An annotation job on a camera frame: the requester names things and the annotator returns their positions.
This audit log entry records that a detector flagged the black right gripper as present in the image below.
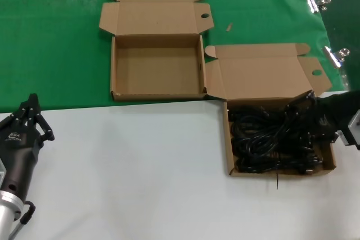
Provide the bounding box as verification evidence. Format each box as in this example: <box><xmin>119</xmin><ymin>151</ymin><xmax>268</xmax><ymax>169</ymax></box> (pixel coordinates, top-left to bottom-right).
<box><xmin>284</xmin><ymin>89</ymin><xmax>360</xmax><ymax>139</ymax></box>

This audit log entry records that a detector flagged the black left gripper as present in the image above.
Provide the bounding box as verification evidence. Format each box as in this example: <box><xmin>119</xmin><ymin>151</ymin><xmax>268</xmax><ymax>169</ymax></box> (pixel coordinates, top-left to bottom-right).
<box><xmin>0</xmin><ymin>93</ymin><xmax>56</xmax><ymax>200</ymax></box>

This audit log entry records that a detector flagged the brown cardboard box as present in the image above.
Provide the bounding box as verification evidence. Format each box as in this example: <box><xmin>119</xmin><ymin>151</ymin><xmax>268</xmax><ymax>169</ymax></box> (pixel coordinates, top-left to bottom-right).
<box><xmin>204</xmin><ymin>43</ymin><xmax>338</xmax><ymax>178</ymax></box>
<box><xmin>98</xmin><ymin>0</ymin><xmax>215</xmax><ymax>102</ymax></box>

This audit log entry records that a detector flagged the silver metal binder clip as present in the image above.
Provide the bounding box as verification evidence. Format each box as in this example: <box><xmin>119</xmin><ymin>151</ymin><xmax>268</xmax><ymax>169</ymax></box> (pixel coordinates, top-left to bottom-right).
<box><xmin>322</xmin><ymin>46</ymin><xmax>351</xmax><ymax>69</ymax></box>
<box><xmin>305</xmin><ymin>0</ymin><xmax>332</xmax><ymax>13</ymax></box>

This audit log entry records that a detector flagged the green table cloth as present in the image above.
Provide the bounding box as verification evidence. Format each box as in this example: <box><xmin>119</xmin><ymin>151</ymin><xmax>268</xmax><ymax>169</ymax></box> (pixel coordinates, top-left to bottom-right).
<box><xmin>0</xmin><ymin>0</ymin><xmax>351</xmax><ymax>114</ymax></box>

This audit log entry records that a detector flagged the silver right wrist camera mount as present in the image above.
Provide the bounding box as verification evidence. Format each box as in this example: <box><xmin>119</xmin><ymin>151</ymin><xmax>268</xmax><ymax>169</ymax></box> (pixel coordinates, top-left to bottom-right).
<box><xmin>336</xmin><ymin>110</ymin><xmax>360</xmax><ymax>151</ymax></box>

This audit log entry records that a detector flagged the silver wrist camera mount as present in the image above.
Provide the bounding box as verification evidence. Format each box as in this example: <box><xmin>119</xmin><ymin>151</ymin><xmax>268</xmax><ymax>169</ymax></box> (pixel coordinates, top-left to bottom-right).
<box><xmin>0</xmin><ymin>159</ymin><xmax>8</xmax><ymax>184</ymax></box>
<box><xmin>336</xmin><ymin>110</ymin><xmax>360</xmax><ymax>151</ymax></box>

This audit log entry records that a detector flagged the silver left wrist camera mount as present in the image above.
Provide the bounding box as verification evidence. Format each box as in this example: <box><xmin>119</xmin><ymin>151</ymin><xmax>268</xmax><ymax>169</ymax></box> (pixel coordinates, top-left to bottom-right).
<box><xmin>0</xmin><ymin>159</ymin><xmax>8</xmax><ymax>184</ymax></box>

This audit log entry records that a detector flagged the pile of black power cables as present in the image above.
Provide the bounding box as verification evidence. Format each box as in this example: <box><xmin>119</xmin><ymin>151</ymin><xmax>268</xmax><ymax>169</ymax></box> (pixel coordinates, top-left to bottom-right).
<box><xmin>228</xmin><ymin>102</ymin><xmax>334</xmax><ymax>175</ymax></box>

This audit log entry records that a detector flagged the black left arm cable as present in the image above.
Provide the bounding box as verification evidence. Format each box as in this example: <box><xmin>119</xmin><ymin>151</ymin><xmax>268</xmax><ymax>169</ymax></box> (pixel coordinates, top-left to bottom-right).
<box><xmin>10</xmin><ymin>200</ymin><xmax>37</xmax><ymax>238</ymax></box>

